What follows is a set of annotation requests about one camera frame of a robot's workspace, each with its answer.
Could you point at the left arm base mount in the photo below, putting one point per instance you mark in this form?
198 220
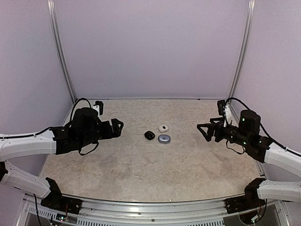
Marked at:
55 200

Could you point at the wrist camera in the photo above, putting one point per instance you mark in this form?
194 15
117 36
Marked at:
225 111
98 106

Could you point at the aluminium frame post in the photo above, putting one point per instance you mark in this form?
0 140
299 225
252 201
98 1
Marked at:
243 48
59 49

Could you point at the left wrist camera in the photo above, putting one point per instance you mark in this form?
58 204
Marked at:
98 106

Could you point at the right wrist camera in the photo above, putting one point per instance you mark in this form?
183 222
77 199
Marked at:
225 111

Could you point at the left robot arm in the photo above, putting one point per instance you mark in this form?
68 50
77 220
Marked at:
85 128

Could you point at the right aluminium frame post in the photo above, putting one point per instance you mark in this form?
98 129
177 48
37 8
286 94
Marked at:
243 48

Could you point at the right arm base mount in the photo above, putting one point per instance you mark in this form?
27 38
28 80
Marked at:
248 200

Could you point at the white earbud charging case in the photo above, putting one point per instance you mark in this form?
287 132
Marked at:
163 128

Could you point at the black earbud charging case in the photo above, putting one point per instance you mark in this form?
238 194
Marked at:
149 135

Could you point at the front aluminium rail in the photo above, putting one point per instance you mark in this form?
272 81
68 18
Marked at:
95 212

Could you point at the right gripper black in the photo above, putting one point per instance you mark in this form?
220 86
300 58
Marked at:
212 129

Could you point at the left aluminium frame post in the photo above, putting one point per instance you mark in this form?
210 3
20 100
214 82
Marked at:
59 49

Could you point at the blue-grey earbud case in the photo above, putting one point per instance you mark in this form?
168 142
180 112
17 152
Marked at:
165 139

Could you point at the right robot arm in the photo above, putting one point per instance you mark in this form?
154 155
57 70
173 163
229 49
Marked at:
262 149

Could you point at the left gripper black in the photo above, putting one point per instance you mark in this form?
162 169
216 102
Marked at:
116 131

